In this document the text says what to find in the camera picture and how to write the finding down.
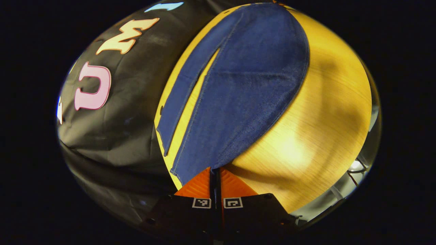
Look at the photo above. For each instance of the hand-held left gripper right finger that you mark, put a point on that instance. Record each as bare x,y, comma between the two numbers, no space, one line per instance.
252,214

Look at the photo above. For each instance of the black backdrop cloth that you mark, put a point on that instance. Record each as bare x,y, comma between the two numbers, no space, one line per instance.
129,136

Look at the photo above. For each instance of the blue jeans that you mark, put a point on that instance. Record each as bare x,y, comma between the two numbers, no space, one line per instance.
245,85

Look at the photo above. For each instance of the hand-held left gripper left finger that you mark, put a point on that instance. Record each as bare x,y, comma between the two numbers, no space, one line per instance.
184,214

